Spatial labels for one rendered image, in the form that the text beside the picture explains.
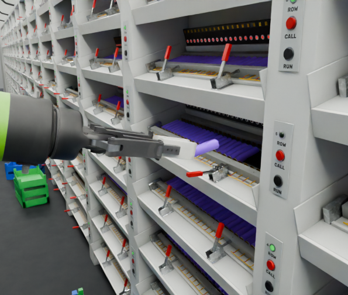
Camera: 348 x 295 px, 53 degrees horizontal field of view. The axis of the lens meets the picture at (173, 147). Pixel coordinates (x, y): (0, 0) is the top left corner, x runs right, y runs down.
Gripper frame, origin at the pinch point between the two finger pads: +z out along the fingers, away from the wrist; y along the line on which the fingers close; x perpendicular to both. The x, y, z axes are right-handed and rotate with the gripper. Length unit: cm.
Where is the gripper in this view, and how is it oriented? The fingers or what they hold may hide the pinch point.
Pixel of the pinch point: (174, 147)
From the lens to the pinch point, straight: 59.6
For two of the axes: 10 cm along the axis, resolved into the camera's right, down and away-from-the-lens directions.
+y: 4.5, 2.3, -8.6
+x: 2.0, -9.7, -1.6
